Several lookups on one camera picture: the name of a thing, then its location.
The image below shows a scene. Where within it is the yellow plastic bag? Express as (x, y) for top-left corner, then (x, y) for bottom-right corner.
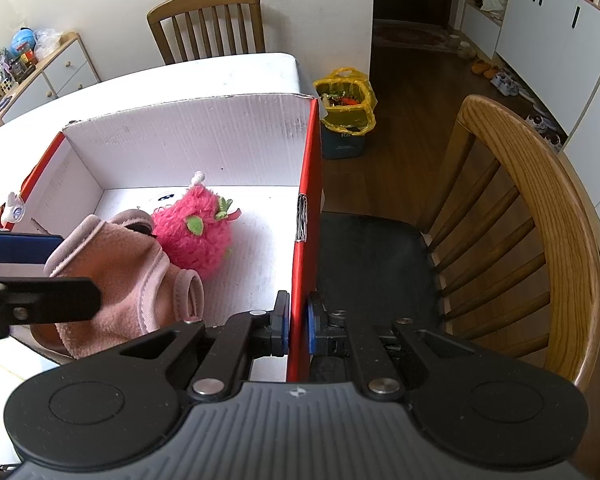
(313, 67), (378, 136)

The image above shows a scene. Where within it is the pair of white sneakers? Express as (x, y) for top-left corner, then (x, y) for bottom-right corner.
(491, 71), (521, 97)

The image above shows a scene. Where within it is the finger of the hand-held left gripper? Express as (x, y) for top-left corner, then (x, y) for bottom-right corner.
(0, 220), (65, 263)
(0, 276), (102, 346)

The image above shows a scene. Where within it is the blue-grey waste bin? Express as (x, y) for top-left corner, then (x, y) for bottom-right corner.
(321, 127), (368, 161)

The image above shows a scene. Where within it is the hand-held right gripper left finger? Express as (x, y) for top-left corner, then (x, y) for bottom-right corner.
(117, 290), (291, 403)

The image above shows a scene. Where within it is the black seat cushion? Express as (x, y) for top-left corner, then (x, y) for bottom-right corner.
(312, 212), (448, 376)

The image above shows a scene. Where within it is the blue round toy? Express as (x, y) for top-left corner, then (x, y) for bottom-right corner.
(11, 27), (37, 58)

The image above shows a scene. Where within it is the small white figurine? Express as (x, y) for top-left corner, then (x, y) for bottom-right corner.
(2, 192), (28, 226)

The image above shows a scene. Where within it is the white wall cabinet unit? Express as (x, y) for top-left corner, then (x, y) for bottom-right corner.
(460, 0), (600, 211)

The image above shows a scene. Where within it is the wooden chair with curved back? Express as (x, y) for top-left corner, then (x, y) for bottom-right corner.
(310, 94), (600, 396)

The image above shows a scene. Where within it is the pink fleece garment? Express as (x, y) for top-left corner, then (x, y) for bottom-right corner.
(30, 214), (206, 361)

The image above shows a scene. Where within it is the dark patterned doormat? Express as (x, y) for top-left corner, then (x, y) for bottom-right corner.
(372, 22), (461, 53)

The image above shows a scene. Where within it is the red and white plush doll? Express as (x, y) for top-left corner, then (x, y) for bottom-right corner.
(140, 192), (181, 216)

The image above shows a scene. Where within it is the clear plastic bag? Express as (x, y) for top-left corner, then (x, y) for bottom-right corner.
(32, 28), (63, 58)

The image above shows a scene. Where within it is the pair of dark-trimmed sneakers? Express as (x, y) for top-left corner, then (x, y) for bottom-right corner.
(525, 112), (563, 148)

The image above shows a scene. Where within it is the white and wood sideboard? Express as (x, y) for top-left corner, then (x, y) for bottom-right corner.
(0, 31), (101, 123)

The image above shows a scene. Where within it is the pink fluffy plush toy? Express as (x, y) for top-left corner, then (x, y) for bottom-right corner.
(150, 172), (242, 282)

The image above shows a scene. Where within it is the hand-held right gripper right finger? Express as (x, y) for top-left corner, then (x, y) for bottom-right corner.
(306, 291), (473, 403)

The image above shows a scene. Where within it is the pile of small toys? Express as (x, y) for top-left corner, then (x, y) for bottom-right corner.
(0, 47), (38, 91)

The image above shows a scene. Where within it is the red and white cardboard box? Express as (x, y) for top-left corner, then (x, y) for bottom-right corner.
(15, 92), (326, 383)

